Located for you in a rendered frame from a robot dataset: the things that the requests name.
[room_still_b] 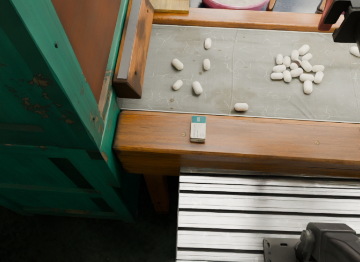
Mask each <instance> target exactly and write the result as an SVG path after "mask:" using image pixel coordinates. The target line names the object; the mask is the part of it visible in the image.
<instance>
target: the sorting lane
mask: <svg viewBox="0 0 360 262"><path fill-rule="evenodd" d="M207 38H210V39H211V41H212V43H211V47H210V48H209V49H207V48H205V40H206V39H207ZM305 44H307V45H308V46H309V47H310V49H309V51H308V52H306V53H305V54H304V55H298V60H300V62H302V57H303V56H305V55H306V54H308V53H310V54H311V55H312V58H311V59H310V60H308V62H309V63H310V65H311V66H312V67H313V66H314V65H323V66H324V71H322V73H323V74H324V76H323V78H322V81H321V82H320V83H315V82H314V80H313V81H312V92H311V93H309V94H306V93H305V92H304V86H303V84H304V81H301V80H300V78H299V77H300V76H297V77H291V81H290V82H285V80H284V77H283V78H282V79H272V78H271V74H272V73H274V72H273V68H274V67H275V66H278V64H277V63H276V57H277V55H278V54H281V55H282V56H283V58H284V57H286V56H288V57H290V65H291V63H292V62H293V60H292V59H291V54H292V52H293V51H294V50H297V51H298V50H299V49H300V48H301V47H302V46H303V45H305ZM353 46H355V47H357V44H356V43H335V42H334V41H333V38H332V33H315V32H294V31H273V30H262V29H240V28H219V27H198V26H177V25H156V24H152V29H151V36H150V40H149V46H148V52H147V58H146V65H145V73H144V81H143V85H142V95H141V99H126V98H123V101H122V106H121V111H122V110H134V111H152V112H161V113H179V114H197V115H215V116H234V117H252V118H270V119H288V120H298V121H316V122H333V123H351V124H360V57H358V56H356V55H354V54H352V53H351V52H350V48H351V47H353ZM173 59H178V60H179V61H180V62H181V63H182V64H183V68H182V69H181V70H178V69H176V68H175V67H174V66H173V65H172V61H173ZM205 59H208V60H209V61H210V68H209V69H208V70H205V69H204V65H203V61H204V60H205ZM281 65H283V63H282V64H281ZM291 70H292V69H291V68H290V66H289V67H287V68H286V70H285V71H289V72H290V71H291ZM178 80H181V81H182V82H183V84H182V86H181V87H180V88H179V89H178V90H174V89H173V85H174V83H175V82H176V81H178ZM195 81H197V82H199V83H200V86H201V88H202V93H201V94H196V93H195V92H194V89H193V87H192V84H193V82H195ZM237 103H246V104H247V105H248V109H247V110H246V111H237V110H235V104H237Z"/></svg>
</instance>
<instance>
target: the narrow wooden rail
mask: <svg viewBox="0 0 360 262"><path fill-rule="evenodd" d="M321 16H322V14H317V13H296V12H274V11H252V10H230V9H208V8H189V13H170V12H154V15H153V22H152V24H156V25H177V26H198V27H219V28H240V29H262V30H273V31H294V32H315V33H333V32H334V30H335V29H336V28H339V27H340V25H341V24H342V22H343V20H344V15H340V17H339V19H338V20H337V22H336V24H333V25H332V27H331V28H330V30H329V31H319V30H318V24H319V22H320V18H321Z"/></svg>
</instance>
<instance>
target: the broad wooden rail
mask: <svg viewBox="0 0 360 262"><path fill-rule="evenodd" d="M192 115H193V116H206V139H205V142H195V141H190V133H191V116H192ZM112 148H113V150H114V152H115V154H116V156H117V158H118V160H119V162H120V164H121V166H122V168H123V170H124V172H125V173H134V174H150V175H167V176H179V167H180V166H181V167H198V168H214V169H231V170H248V171H264V172H273V173H290V174H307V175H324V176H340V177H357V178H360V124H351V123H333V122H316V121H298V120H288V119H270V118H252V117H234V116H215V115H197V114H179V113H161V112H152V111H134V110H122V111H121V112H120V113H119V114H118V117H117V123H116V128H115V134H114V140H113V144H112Z"/></svg>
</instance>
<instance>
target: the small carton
mask: <svg viewBox="0 0 360 262"><path fill-rule="evenodd" d="M205 139H206V116H193V115H192V116H191V133H190V141H195V142H205Z"/></svg>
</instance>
